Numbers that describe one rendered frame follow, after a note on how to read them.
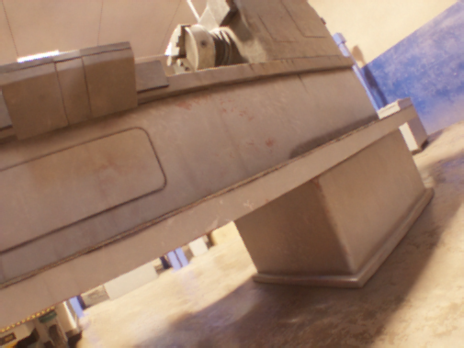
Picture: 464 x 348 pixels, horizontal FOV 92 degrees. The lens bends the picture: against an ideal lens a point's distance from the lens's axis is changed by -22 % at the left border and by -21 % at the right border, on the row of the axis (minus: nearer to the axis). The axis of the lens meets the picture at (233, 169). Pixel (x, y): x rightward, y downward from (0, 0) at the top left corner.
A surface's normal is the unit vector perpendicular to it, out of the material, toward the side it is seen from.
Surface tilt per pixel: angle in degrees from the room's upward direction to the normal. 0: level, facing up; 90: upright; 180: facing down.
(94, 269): 90
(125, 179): 90
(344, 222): 90
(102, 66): 141
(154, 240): 90
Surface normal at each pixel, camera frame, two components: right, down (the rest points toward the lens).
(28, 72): 0.45, -0.29
